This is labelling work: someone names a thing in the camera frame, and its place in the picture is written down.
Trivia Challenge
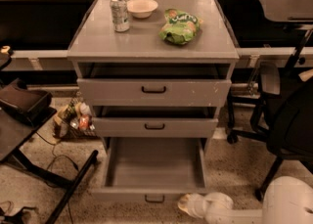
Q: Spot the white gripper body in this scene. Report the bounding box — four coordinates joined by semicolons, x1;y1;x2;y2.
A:
178;194;207;218

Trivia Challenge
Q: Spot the grey bottom drawer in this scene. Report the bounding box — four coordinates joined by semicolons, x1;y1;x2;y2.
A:
93;138;207;203

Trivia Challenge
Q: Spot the grey drawer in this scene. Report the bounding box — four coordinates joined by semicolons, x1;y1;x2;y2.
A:
93;138;207;203
93;106;218;138
77;63;231;107

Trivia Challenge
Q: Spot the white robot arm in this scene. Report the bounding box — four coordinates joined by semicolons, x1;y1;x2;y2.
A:
178;176;313;224

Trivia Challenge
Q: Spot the grey middle drawer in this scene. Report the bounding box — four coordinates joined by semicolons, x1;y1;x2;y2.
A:
93;106;218;138

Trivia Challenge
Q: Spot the grey drawer cabinet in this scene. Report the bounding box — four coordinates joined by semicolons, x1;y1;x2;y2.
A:
67;0;239;148

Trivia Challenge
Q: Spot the grey top drawer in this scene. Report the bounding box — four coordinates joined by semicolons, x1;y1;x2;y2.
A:
77;63;231;107

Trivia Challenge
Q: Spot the black office chair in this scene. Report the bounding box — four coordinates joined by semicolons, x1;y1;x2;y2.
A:
227;62;313;201

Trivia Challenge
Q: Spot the green chip bag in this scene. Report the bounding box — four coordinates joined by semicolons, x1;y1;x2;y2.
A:
158;9;202;45

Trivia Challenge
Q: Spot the black tray bin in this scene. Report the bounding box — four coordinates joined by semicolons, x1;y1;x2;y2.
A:
0;78;52;125

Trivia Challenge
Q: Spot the black side table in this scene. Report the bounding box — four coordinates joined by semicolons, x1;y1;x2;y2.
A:
0;106;98;224

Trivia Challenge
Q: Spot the white bowl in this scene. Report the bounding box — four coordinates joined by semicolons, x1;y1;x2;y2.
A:
127;0;158;19

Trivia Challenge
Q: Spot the silver soda can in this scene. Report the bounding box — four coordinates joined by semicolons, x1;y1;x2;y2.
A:
110;0;130;32

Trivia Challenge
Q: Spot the wire basket of groceries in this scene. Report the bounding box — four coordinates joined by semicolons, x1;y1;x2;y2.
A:
53;98;96;140

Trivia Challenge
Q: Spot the black floor cable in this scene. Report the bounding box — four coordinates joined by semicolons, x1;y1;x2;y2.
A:
35;131;80;224

